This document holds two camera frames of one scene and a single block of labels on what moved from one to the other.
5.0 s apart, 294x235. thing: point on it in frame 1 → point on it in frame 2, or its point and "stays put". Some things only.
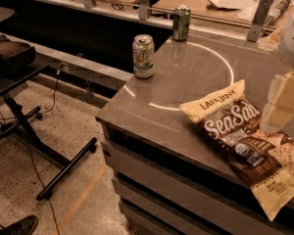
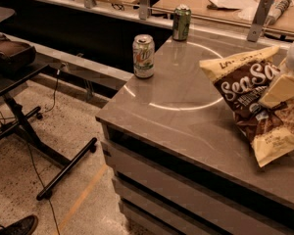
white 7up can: (143, 54) stays put
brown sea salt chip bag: (269, 164) → (242, 79)
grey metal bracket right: (260, 19) stays put
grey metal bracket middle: (143, 1) stays put
